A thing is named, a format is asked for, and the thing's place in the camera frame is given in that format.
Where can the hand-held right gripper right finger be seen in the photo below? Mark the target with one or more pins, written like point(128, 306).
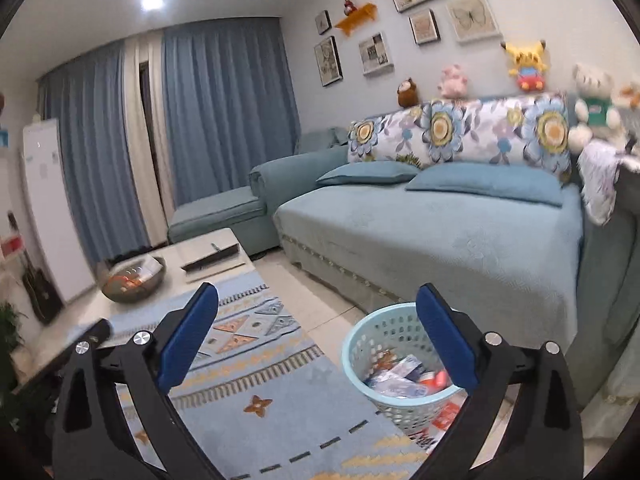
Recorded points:
point(445, 340)

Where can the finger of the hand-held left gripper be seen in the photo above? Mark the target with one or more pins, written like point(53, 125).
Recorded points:
point(100, 332)

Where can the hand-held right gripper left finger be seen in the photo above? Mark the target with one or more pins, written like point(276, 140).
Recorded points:
point(190, 330)

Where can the light blue plastic basket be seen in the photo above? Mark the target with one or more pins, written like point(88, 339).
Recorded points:
point(370, 340)

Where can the red wrapper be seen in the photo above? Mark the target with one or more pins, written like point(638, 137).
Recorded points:
point(436, 380)

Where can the grey bowl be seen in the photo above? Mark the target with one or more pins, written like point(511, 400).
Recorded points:
point(130, 292)

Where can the white blue plastic wrapper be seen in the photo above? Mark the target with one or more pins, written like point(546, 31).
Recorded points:
point(395, 380)

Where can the black guitar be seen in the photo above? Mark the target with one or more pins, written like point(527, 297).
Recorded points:
point(42, 292)

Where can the black tray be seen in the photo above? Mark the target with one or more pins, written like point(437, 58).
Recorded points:
point(210, 260)

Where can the red white leaflet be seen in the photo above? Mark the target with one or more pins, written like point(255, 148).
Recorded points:
point(445, 417)

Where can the white coffee table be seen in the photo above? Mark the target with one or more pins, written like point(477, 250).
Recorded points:
point(200, 240)

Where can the green potted plant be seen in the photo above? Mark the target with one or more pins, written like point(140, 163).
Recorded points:
point(7, 325)

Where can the patterned blue rug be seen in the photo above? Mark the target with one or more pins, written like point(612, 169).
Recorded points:
point(280, 370)

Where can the blue sofa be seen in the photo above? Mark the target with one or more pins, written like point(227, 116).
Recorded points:
point(425, 240)

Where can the white standing air conditioner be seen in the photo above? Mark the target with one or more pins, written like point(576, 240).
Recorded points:
point(50, 210)

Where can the blue pillow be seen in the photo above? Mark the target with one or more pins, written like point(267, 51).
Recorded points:
point(490, 182)
point(365, 174)

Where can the blue curtain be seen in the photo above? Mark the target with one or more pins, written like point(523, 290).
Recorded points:
point(225, 110)
point(95, 160)

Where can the beige curtain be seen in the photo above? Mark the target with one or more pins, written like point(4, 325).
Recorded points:
point(132, 135)

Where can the floral bolster cushion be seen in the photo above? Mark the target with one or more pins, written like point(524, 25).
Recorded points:
point(480, 130)

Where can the white lace cloth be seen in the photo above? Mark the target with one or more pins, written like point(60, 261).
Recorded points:
point(600, 180)

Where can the brown plush toy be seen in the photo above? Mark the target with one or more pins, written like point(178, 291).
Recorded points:
point(407, 94)

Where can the pink plush toy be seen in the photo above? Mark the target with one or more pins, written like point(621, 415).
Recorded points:
point(454, 82)

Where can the white plush bear green shirt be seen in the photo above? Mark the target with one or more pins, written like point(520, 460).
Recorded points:
point(595, 110)

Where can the yellow plush toy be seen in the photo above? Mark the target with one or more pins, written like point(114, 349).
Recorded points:
point(526, 67)

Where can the white collage picture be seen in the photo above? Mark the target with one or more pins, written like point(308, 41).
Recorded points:
point(376, 54)

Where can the tall dark framed picture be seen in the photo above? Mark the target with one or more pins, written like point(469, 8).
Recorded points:
point(328, 61)

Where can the orange white plush toy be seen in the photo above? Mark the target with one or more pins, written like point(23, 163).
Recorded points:
point(630, 95)

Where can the small brown framed picture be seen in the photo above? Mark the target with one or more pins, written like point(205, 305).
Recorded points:
point(424, 27)

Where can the butterfly framed picture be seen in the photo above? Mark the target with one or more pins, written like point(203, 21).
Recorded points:
point(472, 17)

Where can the ceiling light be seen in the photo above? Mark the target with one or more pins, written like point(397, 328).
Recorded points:
point(151, 1)

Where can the small dark framed picture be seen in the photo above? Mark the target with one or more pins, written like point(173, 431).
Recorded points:
point(323, 22)

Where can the red figurine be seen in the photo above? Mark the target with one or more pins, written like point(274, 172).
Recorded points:
point(348, 4)

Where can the orange wall shelf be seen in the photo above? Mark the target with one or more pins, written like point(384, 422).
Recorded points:
point(357, 17)

